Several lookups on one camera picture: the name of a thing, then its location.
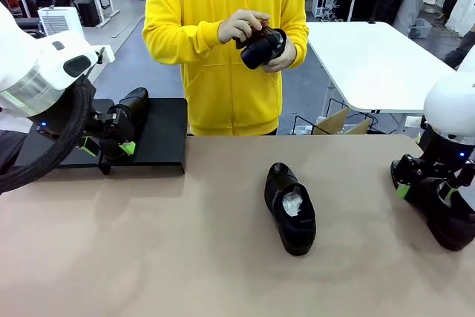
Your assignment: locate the brown wooden shoe brush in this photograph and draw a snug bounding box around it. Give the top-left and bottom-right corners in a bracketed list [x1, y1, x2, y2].
[234, 19, 274, 42]

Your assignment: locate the person's left hand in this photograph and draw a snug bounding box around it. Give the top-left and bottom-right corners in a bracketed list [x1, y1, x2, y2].
[261, 39, 297, 73]

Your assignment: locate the black wire frame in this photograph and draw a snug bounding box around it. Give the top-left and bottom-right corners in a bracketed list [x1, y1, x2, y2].
[292, 97, 374, 136]

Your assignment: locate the black braided left cable hose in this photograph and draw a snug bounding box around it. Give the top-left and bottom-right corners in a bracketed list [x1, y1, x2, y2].
[0, 79, 98, 194]

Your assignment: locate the person's right hand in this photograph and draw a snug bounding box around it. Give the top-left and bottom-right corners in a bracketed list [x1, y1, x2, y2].
[217, 8, 272, 45]

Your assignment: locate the person's left forearm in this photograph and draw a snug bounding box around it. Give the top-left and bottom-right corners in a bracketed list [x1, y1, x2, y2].
[281, 19, 309, 69]

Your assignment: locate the grey storage bin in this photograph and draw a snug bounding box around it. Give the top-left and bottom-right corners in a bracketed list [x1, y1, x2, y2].
[407, 18, 433, 39]

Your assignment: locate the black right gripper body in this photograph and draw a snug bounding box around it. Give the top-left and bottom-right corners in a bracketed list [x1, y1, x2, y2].
[410, 125, 469, 179]

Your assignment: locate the person in yellow hoodie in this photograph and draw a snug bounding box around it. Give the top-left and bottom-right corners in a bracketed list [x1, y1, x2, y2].
[142, 0, 309, 137]

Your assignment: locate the brown cardboard box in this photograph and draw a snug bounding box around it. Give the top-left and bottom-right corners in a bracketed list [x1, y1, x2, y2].
[313, 108, 372, 136]

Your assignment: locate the black computer tower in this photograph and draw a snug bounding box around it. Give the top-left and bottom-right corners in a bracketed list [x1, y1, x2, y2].
[76, 0, 101, 27]

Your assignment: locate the white air purifier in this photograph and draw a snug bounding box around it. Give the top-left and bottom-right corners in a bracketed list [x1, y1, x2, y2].
[37, 4, 82, 39]

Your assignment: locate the bystander in dark trousers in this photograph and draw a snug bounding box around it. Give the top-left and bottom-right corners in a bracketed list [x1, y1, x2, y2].
[443, 30, 475, 70]

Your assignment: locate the person's right forearm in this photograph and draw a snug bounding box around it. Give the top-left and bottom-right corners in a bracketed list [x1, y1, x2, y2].
[143, 16, 223, 68]

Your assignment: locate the black leather dress shoe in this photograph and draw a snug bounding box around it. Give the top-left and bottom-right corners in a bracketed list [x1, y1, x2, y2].
[240, 27, 287, 71]
[111, 87, 151, 136]
[263, 162, 317, 257]
[389, 159, 475, 252]

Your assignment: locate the white computer case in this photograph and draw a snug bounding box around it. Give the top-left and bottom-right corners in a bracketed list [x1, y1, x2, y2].
[314, 0, 338, 19]

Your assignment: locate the white hanging garment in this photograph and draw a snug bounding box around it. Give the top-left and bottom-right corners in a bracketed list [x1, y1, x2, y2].
[445, 0, 475, 34]

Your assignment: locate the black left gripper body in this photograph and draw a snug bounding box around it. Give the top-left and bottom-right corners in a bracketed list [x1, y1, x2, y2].
[35, 108, 126, 159]

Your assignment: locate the large white table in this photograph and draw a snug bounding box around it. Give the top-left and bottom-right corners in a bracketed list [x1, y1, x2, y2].
[306, 21, 461, 136]

